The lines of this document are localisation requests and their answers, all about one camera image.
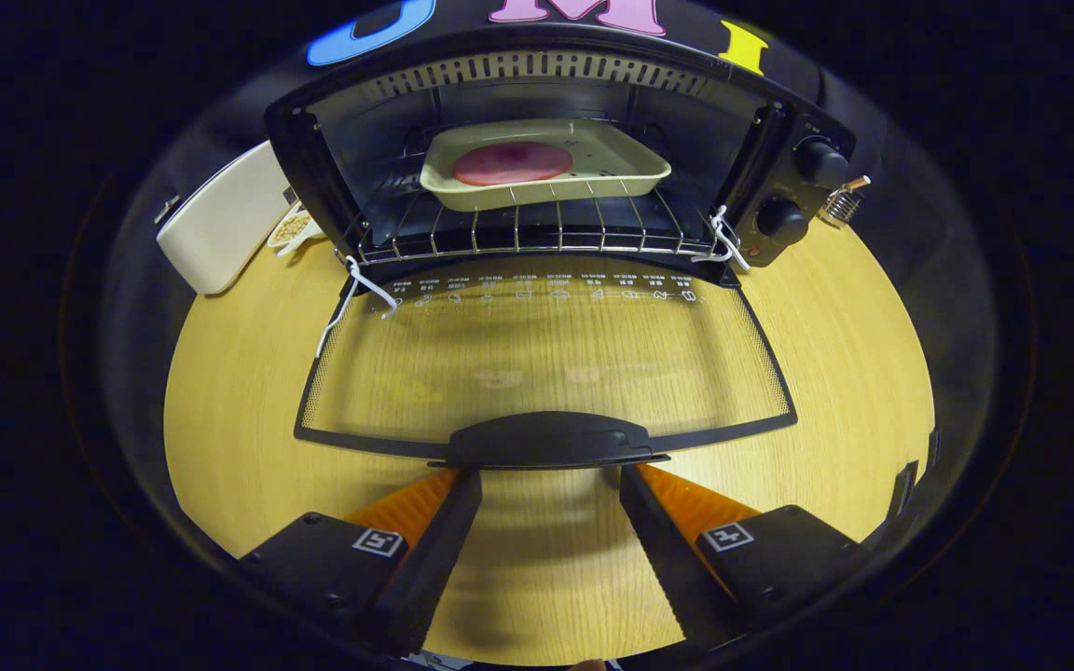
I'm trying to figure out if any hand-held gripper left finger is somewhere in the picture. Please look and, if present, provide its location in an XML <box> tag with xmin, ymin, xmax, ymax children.
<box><xmin>237</xmin><ymin>466</ymin><xmax>484</xmax><ymax>655</ymax></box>

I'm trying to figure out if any black toaster oven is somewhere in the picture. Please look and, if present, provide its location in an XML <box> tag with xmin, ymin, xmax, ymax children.
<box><xmin>264</xmin><ymin>23</ymin><xmax>860</xmax><ymax>470</ymax></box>

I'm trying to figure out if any white bread toaster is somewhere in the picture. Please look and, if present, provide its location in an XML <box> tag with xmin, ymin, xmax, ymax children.
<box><xmin>157</xmin><ymin>140</ymin><xmax>296</xmax><ymax>296</ymax></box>

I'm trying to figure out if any pink ham slice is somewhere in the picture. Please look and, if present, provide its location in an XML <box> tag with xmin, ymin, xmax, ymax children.
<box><xmin>451</xmin><ymin>141</ymin><xmax>574</xmax><ymax>187</ymax></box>

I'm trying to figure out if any metal oven wire rack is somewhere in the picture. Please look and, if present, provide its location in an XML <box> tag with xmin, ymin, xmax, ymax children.
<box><xmin>341</xmin><ymin>177</ymin><xmax>743</xmax><ymax>271</ymax></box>

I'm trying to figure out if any cream food tray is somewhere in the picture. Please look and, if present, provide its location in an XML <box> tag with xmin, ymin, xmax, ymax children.
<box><xmin>420</xmin><ymin>118</ymin><xmax>673</xmax><ymax>212</ymax></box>

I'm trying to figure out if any small white dish of beans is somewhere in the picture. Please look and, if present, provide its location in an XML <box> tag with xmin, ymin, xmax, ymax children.
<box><xmin>267</xmin><ymin>207</ymin><xmax>325</xmax><ymax>257</ymax></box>

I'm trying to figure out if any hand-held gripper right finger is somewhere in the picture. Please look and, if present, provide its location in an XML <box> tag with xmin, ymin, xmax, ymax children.
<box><xmin>619</xmin><ymin>463</ymin><xmax>874</xmax><ymax>650</ymax></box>

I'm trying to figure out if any black backdrop cloth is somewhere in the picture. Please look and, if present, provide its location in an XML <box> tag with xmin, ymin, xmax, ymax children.
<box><xmin>99</xmin><ymin>0</ymin><xmax>999</xmax><ymax>523</ymax></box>

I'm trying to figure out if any metal wire holder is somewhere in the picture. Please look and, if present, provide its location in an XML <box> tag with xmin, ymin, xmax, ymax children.
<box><xmin>817</xmin><ymin>175</ymin><xmax>872</xmax><ymax>229</ymax></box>

